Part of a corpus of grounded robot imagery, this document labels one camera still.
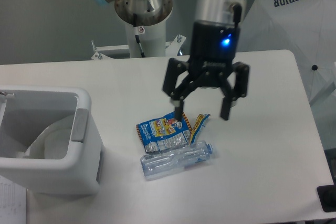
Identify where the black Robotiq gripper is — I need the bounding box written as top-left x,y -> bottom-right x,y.
162,20 -> 250,121

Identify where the white push-lid trash can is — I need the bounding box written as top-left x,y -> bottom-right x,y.
1,85 -> 104,195

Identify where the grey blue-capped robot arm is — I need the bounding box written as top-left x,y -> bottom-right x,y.
96,0 -> 249,120

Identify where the torn yellow wrapper strip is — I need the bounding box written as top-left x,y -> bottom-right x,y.
188,114 -> 210,144

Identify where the blue yellow snack wrapper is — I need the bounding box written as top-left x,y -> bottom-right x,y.
136,112 -> 192,154

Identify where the crushed clear plastic bottle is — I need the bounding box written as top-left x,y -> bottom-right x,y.
140,141 -> 214,179

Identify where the white printed umbrella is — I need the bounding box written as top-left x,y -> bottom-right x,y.
237,0 -> 335,106

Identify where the black device at table edge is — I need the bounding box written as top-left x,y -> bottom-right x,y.
317,185 -> 335,212

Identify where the printed paper sheet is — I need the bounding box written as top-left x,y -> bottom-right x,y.
0,176 -> 27,224

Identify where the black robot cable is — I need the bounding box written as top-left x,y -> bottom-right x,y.
132,14 -> 146,58

